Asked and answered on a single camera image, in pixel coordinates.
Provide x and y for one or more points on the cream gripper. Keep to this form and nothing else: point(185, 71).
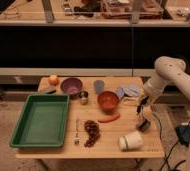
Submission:
point(144, 101)

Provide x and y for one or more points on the black dish brush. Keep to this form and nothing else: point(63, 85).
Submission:
point(143, 123)

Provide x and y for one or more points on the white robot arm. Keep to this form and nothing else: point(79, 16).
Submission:
point(167, 70)

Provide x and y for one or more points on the red bowl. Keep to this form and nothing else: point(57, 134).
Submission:
point(107, 101)

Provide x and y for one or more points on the purple bowl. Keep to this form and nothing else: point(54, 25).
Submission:
point(71, 86)

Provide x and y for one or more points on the yellow banana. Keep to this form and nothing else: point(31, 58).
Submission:
point(131, 101)

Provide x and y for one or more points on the light blue cloth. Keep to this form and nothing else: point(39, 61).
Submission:
point(129, 90)

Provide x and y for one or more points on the white paper cup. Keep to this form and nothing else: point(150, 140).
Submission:
point(130, 141)

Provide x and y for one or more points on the wooden table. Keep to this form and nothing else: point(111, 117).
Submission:
point(107, 146)

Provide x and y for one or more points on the blue plastic cup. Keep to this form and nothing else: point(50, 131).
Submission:
point(98, 86)

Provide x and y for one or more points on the black power box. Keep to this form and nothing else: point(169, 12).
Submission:
point(183, 134)

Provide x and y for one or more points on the bunch of dark grapes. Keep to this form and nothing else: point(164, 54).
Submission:
point(93, 130)

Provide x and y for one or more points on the small metal cup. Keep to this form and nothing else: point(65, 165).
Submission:
point(83, 96)

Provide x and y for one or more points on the metal fork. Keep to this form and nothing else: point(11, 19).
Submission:
point(76, 141)

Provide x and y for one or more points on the orange fruit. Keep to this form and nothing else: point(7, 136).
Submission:
point(53, 80)

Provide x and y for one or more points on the grey sponge block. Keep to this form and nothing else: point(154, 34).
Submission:
point(48, 90)

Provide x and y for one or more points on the green plastic tray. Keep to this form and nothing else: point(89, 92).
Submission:
point(42, 122)

